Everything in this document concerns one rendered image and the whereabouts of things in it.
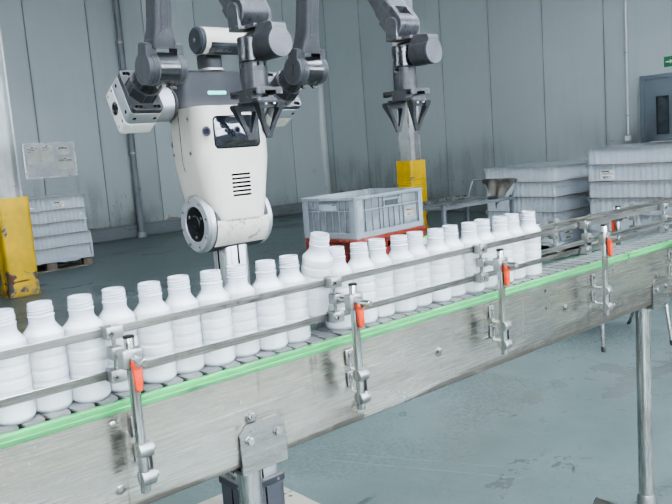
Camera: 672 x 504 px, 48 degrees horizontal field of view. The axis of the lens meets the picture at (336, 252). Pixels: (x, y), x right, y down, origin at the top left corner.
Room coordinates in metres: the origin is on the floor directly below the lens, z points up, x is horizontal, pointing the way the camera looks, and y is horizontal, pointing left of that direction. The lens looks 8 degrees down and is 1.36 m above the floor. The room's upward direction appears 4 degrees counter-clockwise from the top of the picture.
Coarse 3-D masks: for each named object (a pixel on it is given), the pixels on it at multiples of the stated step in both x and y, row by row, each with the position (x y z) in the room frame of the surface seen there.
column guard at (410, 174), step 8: (416, 160) 11.62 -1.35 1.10; (424, 160) 11.74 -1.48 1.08; (400, 168) 11.72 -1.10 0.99; (408, 168) 11.59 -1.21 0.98; (416, 168) 11.61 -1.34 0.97; (424, 168) 11.73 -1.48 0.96; (400, 176) 11.72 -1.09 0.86; (408, 176) 11.59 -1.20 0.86; (416, 176) 11.60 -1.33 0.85; (424, 176) 11.72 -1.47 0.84; (400, 184) 11.73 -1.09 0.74; (408, 184) 11.60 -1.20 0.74; (416, 184) 11.60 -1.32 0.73; (424, 184) 11.72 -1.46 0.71; (424, 192) 11.71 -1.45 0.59; (424, 200) 11.70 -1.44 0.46; (424, 216) 11.69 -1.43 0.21; (424, 224) 11.68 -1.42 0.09
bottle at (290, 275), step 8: (280, 256) 1.42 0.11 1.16; (288, 256) 1.43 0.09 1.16; (296, 256) 1.40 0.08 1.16; (280, 264) 1.40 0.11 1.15; (288, 264) 1.39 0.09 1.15; (296, 264) 1.40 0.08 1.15; (280, 272) 1.41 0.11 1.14; (288, 272) 1.39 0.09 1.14; (296, 272) 1.40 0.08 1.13; (280, 280) 1.39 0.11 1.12; (288, 280) 1.39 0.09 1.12; (296, 280) 1.39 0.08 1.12; (304, 280) 1.40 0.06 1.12; (288, 296) 1.38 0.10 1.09; (296, 296) 1.38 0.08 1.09; (304, 296) 1.40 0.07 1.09; (288, 304) 1.38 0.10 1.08; (296, 304) 1.38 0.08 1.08; (304, 304) 1.39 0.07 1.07; (288, 312) 1.38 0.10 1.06; (296, 312) 1.38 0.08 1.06; (304, 312) 1.39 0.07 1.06; (288, 320) 1.39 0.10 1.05; (296, 320) 1.38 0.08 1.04; (304, 328) 1.39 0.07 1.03; (288, 336) 1.39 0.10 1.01; (296, 336) 1.38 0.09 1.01; (304, 336) 1.39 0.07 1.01
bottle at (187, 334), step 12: (168, 276) 1.27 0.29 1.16; (180, 276) 1.28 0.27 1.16; (168, 288) 1.25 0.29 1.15; (180, 288) 1.24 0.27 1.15; (168, 300) 1.25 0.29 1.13; (180, 300) 1.24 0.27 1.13; (192, 300) 1.25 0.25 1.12; (180, 324) 1.23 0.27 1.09; (192, 324) 1.24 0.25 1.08; (180, 336) 1.23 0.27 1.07; (192, 336) 1.24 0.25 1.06; (180, 348) 1.23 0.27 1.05; (192, 348) 1.24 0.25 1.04; (180, 360) 1.23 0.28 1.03; (192, 360) 1.24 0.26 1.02; (180, 372) 1.23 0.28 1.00; (192, 372) 1.24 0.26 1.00
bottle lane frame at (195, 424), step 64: (576, 256) 2.16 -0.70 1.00; (640, 256) 2.18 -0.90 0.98; (448, 320) 1.62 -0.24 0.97; (512, 320) 1.77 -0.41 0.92; (576, 320) 1.95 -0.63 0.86; (192, 384) 1.20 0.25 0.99; (256, 384) 1.28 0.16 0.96; (320, 384) 1.38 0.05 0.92; (384, 384) 1.48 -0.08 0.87; (448, 384) 1.61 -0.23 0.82; (0, 448) 1.00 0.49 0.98; (64, 448) 1.06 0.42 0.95; (128, 448) 1.12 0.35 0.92; (192, 448) 1.19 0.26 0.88
